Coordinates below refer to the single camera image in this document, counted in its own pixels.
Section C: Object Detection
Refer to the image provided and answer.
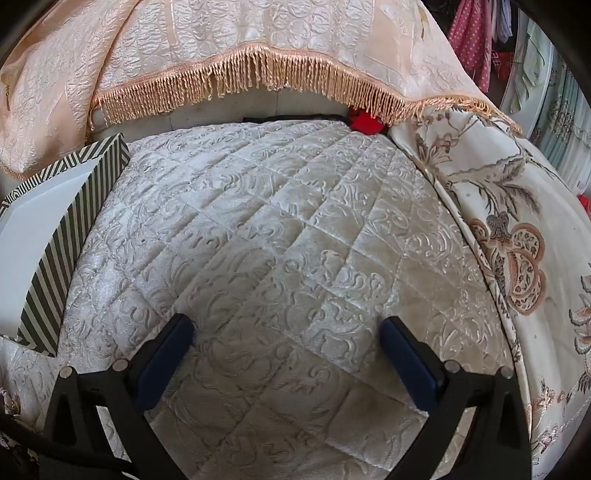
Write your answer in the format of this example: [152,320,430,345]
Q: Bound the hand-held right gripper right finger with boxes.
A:
[380,316,533,480]

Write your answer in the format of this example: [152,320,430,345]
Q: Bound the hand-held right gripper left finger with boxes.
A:
[42,314,195,480]

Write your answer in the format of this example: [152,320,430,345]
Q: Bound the striped jewelry box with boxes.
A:
[0,133,132,359]

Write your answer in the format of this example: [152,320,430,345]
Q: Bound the floral print quilt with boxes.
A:
[387,107,591,480]

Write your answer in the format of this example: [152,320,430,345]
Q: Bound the red cloth item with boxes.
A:
[348,108,387,134]

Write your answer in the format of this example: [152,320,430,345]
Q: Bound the hanging pale clothes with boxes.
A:
[489,0,591,199]

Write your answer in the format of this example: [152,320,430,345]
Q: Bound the peach fringed bedspread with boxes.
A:
[0,0,523,182]

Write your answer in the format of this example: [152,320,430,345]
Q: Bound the pink dotted garment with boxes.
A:
[447,0,494,93]

